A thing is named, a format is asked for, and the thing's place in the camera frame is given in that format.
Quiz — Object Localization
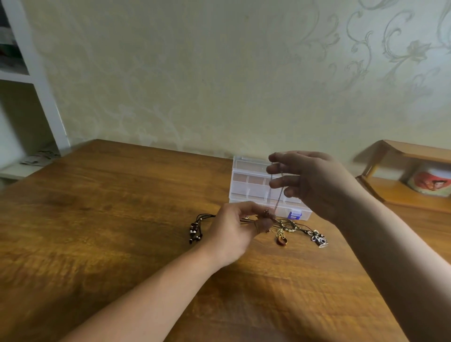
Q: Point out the person's left hand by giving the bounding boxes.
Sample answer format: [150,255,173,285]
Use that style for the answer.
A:
[199,201,278,270]

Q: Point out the person's right hand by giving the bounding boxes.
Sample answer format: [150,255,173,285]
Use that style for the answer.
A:
[265,150,369,225]

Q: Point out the clear plastic organizer box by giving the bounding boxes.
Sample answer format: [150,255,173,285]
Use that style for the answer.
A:
[228,155,314,221]

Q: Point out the small gold ring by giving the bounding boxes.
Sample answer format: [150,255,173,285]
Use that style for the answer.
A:
[273,218,298,247]

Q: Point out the person's right forearm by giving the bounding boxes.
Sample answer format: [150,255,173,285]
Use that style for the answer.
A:
[334,192,451,342]

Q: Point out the person's left forearm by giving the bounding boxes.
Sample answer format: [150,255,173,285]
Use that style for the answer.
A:
[60,243,223,342]

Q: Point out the wooden shelf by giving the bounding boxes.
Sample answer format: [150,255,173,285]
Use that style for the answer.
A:
[357,140,451,214]

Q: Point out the white printed mug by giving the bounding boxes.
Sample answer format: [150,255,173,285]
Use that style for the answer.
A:
[406,162,451,199]

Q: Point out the loose white papers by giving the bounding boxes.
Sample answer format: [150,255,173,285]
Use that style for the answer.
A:
[20,144,62,167]

